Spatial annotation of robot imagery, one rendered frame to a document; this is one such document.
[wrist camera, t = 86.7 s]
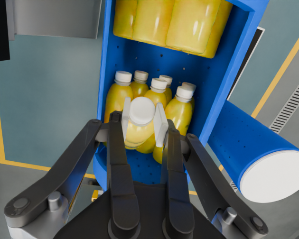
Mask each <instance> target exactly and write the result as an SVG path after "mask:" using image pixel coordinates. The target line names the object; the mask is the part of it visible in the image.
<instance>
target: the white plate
mask: <svg viewBox="0 0 299 239"><path fill-rule="evenodd" d="M240 190H241V193H242V194H243V196H244V197H245V198H247V199H248V200H250V201H253V202H261V203H265V202H274V201H278V200H281V199H283V198H286V197H288V196H290V195H292V194H293V193H295V192H296V191H297V190H299V151H296V150H282V151H277V152H273V153H270V154H268V155H265V156H263V157H262V158H260V159H258V160H257V161H255V162H254V163H253V164H252V165H250V166H249V167H248V168H247V170H246V171H245V172H244V174H243V176H242V178H241V181H240Z"/></svg>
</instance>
